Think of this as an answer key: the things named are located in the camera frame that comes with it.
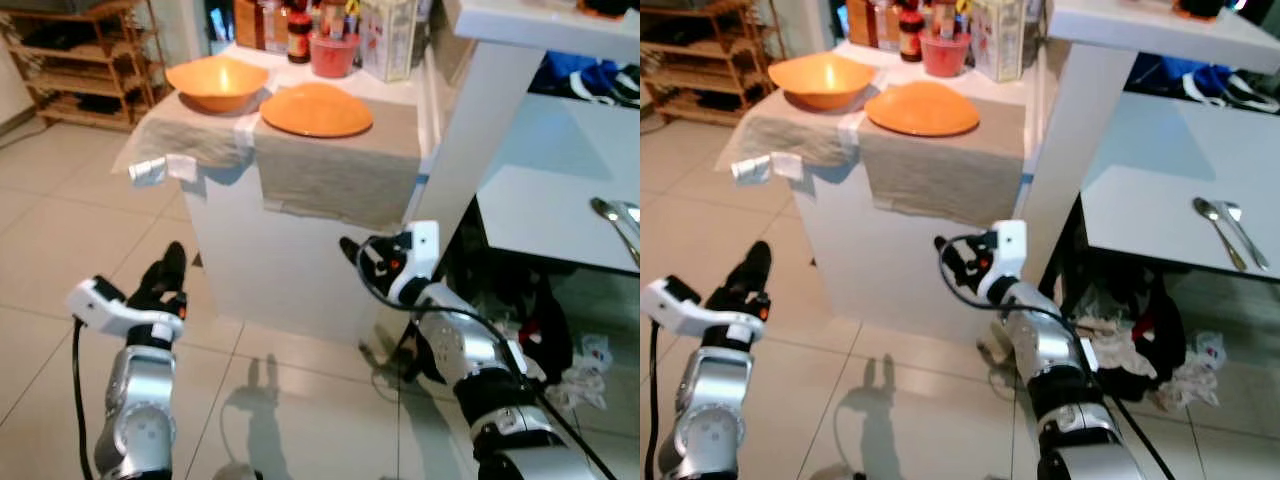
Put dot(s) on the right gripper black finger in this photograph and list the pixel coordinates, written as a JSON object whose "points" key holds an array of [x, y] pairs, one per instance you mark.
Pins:
{"points": [[960, 239], [946, 248], [350, 248], [365, 241]]}

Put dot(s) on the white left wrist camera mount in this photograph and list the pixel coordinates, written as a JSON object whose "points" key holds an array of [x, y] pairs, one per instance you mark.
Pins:
{"points": [[105, 305], [680, 308]]}

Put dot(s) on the red plastic cup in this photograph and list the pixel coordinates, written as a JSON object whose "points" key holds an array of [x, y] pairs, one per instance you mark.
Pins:
{"points": [[945, 57], [333, 58]]}

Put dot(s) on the black bag with red patch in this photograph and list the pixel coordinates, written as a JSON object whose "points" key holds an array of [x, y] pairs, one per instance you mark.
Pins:
{"points": [[545, 320], [1150, 330]]}

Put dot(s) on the plain beige cloth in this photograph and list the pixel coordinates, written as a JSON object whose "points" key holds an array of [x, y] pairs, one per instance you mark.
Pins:
{"points": [[940, 175], [340, 175]]}

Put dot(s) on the wooden slatted shelf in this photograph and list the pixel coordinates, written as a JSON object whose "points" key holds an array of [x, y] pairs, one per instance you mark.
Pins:
{"points": [[90, 60], [710, 60]]}

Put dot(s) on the pale printed carton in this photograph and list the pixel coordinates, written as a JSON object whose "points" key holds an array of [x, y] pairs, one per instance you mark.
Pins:
{"points": [[388, 45], [998, 45]]}

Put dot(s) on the brown box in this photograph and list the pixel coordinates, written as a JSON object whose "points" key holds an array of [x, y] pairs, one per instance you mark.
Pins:
{"points": [[858, 22], [248, 25]]}

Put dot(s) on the white table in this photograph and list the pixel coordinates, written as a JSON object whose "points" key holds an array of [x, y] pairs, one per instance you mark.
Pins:
{"points": [[540, 25], [1150, 30]]}

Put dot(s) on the silver metal fork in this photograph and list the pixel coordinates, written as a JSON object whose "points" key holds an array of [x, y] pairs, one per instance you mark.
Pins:
{"points": [[1232, 211], [627, 210]]}

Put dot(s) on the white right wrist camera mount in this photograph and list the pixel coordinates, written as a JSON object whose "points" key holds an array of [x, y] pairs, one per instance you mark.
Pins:
{"points": [[422, 245], [1010, 245]]}

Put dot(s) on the orange plate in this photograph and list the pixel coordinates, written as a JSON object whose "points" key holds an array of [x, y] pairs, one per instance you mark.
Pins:
{"points": [[922, 110], [315, 112]]}

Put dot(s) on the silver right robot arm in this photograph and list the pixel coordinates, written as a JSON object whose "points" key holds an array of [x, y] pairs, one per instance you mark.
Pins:
{"points": [[1050, 350], [470, 350]]}

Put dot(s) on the dark round pot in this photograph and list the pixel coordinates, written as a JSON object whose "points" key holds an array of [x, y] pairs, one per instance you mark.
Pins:
{"points": [[1200, 8], [605, 7]]}

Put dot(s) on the beige cloth with white labels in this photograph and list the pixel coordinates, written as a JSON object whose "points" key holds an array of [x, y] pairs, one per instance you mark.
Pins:
{"points": [[800, 135], [190, 135]]}

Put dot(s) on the white fabric label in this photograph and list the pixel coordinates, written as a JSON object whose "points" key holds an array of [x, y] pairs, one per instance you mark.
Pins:
{"points": [[147, 172], [785, 166], [750, 169], [181, 168]]}

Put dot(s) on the dark sauce bottle red label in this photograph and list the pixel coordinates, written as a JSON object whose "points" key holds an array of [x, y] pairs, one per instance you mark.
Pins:
{"points": [[299, 40], [910, 40]]}

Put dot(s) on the silver metal spoon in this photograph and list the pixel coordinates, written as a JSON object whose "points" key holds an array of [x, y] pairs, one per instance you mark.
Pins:
{"points": [[606, 210], [1208, 212]]}

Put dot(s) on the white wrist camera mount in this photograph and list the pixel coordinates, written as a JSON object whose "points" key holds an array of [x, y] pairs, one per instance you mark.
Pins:
{"points": [[422, 245], [105, 305], [680, 308], [1010, 245]]}

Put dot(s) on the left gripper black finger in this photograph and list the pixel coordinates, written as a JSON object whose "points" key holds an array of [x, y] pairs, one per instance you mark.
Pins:
{"points": [[760, 265], [738, 280], [177, 265], [156, 278]]}

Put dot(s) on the white cabinet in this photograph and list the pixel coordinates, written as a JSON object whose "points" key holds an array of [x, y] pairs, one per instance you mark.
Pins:
{"points": [[880, 280], [300, 270]]}

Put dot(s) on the blue cloth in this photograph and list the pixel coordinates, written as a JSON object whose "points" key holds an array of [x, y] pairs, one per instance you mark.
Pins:
{"points": [[575, 75], [1170, 78]]}

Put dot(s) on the crumpled white printed plastic bag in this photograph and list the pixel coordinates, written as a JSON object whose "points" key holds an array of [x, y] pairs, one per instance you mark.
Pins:
{"points": [[1200, 370], [590, 370]]}

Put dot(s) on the orange bowl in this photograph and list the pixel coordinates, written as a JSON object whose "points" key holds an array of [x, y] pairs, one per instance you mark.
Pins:
{"points": [[820, 82], [215, 85]]}

